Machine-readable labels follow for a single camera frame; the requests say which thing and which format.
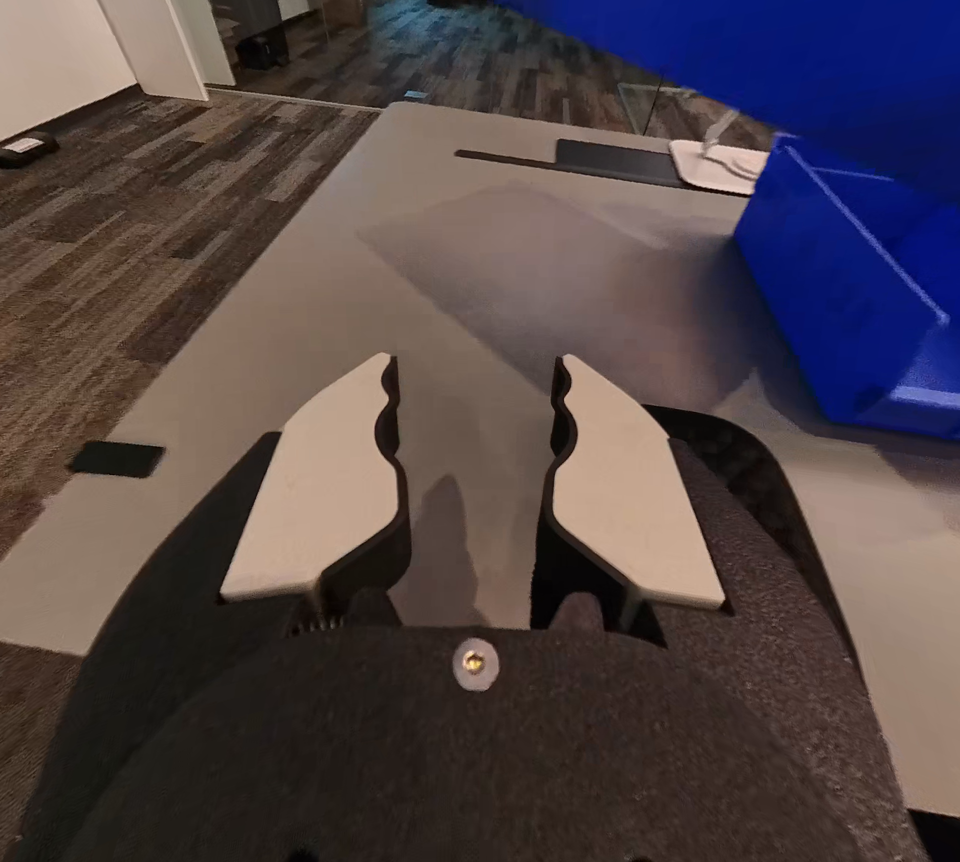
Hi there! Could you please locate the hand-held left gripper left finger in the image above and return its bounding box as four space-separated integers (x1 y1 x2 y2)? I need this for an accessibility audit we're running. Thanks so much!
219 352 414 627

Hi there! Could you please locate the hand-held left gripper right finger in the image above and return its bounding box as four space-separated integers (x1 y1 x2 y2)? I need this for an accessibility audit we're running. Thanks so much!
529 354 729 631

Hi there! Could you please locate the small black desk flap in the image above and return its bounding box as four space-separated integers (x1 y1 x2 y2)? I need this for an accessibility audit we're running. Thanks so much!
66 440 167 480

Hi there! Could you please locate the white board stand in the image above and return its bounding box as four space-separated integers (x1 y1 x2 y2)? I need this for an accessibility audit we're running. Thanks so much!
666 108 775 198

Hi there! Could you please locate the small black device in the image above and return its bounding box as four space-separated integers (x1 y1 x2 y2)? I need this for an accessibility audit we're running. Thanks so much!
0 129 62 170

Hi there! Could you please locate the dark equipment case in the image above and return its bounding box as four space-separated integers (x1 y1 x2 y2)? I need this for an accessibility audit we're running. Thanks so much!
193 0 291 73

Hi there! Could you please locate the black desk cable flap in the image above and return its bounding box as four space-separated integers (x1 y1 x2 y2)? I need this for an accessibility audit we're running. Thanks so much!
454 138 685 189

